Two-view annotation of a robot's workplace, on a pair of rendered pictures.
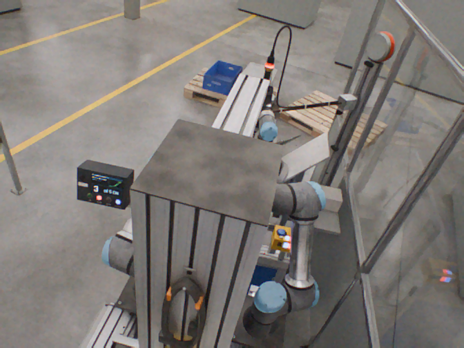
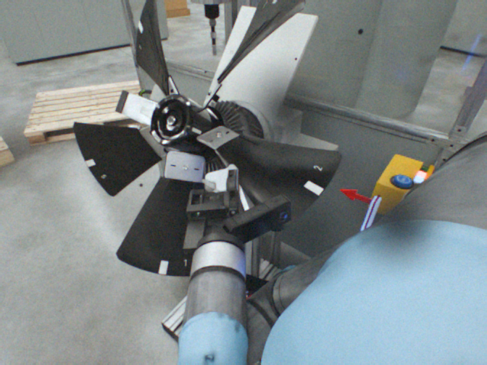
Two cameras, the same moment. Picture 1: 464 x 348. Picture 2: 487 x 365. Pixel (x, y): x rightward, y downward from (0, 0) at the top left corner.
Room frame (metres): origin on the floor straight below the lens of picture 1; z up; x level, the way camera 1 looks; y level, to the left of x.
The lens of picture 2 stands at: (1.24, 0.39, 1.53)
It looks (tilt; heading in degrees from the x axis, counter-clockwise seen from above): 40 degrees down; 306
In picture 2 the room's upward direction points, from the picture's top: straight up
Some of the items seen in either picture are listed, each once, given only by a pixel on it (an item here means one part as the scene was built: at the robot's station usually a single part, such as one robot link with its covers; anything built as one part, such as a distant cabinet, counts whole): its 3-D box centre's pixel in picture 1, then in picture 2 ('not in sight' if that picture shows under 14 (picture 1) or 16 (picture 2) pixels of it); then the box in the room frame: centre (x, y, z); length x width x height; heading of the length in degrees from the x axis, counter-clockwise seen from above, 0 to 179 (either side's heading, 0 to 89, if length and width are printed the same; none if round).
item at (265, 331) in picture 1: (262, 315); not in sight; (0.77, -0.23, 1.09); 0.15 x 0.15 x 0.10
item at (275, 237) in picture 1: (287, 240); (400, 189); (1.26, -0.35, 1.02); 0.16 x 0.10 x 0.11; 89
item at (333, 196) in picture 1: (327, 196); (276, 124); (1.80, -0.64, 0.92); 0.17 x 0.16 x 0.11; 89
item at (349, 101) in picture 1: (347, 101); not in sight; (1.97, -0.58, 1.54); 0.10 x 0.07 x 0.09; 124
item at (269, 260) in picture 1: (211, 248); not in sight; (1.27, 0.05, 0.82); 0.90 x 0.04 x 0.08; 89
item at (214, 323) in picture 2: not in sight; (214, 325); (1.37, 0.27, 1.17); 0.11 x 0.08 x 0.09; 126
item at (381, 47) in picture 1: (380, 47); not in sight; (2.03, -0.66, 1.88); 0.16 x 0.07 x 0.16; 34
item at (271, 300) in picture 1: (269, 301); not in sight; (0.77, -0.24, 1.20); 0.13 x 0.12 x 0.14; 115
